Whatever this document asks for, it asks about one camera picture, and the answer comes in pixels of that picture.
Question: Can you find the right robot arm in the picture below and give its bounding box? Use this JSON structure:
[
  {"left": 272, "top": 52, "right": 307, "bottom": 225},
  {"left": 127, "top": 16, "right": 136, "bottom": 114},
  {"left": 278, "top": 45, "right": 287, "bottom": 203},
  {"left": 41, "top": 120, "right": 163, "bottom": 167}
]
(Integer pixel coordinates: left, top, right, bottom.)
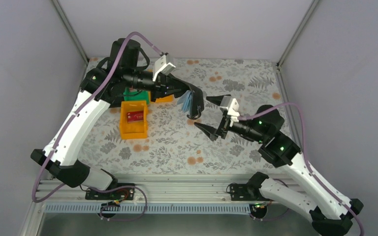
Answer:
[{"left": 195, "top": 95, "right": 364, "bottom": 236}]

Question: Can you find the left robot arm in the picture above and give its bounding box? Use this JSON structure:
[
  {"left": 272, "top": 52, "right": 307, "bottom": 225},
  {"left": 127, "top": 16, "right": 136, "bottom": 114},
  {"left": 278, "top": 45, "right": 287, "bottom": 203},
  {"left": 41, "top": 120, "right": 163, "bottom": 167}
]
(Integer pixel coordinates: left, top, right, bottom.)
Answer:
[{"left": 31, "top": 37, "right": 199, "bottom": 191}]

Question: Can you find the red VIP card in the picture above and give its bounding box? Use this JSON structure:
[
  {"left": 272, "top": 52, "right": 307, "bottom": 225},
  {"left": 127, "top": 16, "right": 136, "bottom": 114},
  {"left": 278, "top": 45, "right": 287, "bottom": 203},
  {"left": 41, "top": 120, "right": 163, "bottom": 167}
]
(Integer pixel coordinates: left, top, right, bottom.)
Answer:
[{"left": 126, "top": 111, "right": 145, "bottom": 123}]

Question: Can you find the far orange storage bin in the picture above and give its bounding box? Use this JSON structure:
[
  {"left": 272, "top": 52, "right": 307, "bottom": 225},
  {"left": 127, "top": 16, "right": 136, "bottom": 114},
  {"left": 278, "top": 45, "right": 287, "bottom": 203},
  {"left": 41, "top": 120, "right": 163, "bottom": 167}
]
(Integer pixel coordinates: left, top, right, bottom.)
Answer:
[{"left": 150, "top": 70, "right": 175, "bottom": 104}]

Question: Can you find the orange storage bin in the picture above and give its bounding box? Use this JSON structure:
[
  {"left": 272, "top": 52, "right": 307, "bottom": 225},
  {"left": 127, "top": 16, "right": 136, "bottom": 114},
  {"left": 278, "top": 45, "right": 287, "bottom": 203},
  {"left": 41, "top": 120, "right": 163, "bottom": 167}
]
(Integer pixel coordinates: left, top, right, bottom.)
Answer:
[
  {"left": 150, "top": 70, "right": 175, "bottom": 104},
  {"left": 119, "top": 101, "right": 148, "bottom": 140}
]

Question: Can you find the green storage bin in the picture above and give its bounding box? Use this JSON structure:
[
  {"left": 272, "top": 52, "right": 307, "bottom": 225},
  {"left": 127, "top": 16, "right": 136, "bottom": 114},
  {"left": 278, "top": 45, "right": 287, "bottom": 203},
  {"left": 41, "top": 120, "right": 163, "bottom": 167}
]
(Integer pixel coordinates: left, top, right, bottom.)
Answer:
[{"left": 123, "top": 88, "right": 150, "bottom": 104}]

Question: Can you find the floral table mat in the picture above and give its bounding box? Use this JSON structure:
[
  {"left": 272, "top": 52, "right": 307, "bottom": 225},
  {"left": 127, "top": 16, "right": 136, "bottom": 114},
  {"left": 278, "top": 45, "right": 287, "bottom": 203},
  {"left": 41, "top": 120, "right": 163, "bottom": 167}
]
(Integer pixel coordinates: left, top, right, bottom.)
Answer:
[{"left": 78, "top": 59, "right": 283, "bottom": 175}]

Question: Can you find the near orange storage bin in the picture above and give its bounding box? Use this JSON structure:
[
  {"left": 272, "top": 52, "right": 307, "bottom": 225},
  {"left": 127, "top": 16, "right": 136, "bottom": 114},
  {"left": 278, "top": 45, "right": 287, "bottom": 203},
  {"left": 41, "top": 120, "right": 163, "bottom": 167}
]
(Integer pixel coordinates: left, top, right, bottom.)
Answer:
[{"left": 119, "top": 101, "right": 148, "bottom": 140}]

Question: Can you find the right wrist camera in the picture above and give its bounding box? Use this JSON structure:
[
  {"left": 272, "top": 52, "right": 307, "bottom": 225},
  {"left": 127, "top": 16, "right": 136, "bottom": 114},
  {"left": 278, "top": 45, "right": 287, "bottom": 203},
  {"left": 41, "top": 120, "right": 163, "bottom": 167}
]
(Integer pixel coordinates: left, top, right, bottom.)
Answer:
[{"left": 219, "top": 95, "right": 240, "bottom": 127}]

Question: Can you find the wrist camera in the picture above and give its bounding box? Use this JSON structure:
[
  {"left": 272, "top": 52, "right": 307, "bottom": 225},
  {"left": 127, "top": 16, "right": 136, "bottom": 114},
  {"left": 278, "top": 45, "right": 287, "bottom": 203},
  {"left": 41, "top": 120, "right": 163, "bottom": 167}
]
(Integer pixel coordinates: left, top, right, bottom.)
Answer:
[
  {"left": 152, "top": 53, "right": 176, "bottom": 82},
  {"left": 219, "top": 95, "right": 240, "bottom": 127}
]

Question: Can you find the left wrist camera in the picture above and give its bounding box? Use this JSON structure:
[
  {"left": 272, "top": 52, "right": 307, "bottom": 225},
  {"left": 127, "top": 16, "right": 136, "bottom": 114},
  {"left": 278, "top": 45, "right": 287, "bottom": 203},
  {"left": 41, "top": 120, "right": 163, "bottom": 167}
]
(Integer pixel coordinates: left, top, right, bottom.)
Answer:
[{"left": 152, "top": 53, "right": 176, "bottom": 82}]

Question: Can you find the aluminium rail frame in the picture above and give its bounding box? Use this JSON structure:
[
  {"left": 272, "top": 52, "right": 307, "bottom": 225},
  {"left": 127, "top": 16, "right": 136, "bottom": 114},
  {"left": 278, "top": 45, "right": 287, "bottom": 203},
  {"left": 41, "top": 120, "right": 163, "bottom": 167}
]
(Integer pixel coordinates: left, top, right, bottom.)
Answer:
[{"left": 34, "top": 174, "right": 327, "bottom": 204}]

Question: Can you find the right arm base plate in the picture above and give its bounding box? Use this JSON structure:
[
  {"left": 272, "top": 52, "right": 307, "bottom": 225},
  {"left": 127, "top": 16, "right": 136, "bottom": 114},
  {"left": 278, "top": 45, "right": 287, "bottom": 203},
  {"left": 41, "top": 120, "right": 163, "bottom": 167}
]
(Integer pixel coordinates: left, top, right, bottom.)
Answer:
[{"left": 225, "top": 182, "right": 262, "bottom": 201}]

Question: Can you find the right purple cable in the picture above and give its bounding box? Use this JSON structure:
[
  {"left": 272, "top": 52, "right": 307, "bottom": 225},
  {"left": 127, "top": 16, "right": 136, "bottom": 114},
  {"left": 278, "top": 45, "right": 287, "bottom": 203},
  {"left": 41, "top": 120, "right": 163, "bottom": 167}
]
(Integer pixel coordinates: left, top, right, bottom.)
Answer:
[{"left": 238, "top": 102, "right": 366, "bottom": 236}]

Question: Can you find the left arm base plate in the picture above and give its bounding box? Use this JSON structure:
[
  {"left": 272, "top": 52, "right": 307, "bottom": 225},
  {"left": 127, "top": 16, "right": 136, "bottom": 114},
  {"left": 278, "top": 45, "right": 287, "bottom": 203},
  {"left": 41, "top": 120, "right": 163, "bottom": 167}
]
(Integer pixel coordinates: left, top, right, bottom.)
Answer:
[{"left": 85, "top": 183, "right": 135, "bottom": 201}]

